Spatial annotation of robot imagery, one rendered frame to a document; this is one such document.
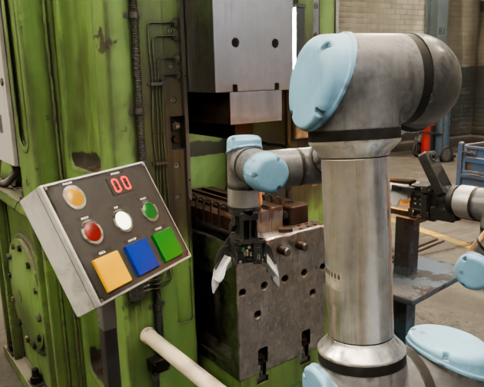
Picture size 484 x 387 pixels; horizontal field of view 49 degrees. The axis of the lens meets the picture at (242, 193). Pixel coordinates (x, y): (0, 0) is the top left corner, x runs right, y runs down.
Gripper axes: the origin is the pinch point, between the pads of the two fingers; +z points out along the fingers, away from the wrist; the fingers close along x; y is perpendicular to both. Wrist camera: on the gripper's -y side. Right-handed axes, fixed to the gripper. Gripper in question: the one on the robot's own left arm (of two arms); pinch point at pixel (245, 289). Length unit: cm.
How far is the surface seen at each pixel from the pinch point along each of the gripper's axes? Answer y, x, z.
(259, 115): -48, 14, -36
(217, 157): -99, 8, -16
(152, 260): -8.3, -20.5, -5.9
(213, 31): -42, 0, -60
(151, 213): -17.9, -19.9, -14.7
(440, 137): -653, 436, 55
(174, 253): -14.4, -15.1, -5.3
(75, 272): 3.5, -36.2, -8.9
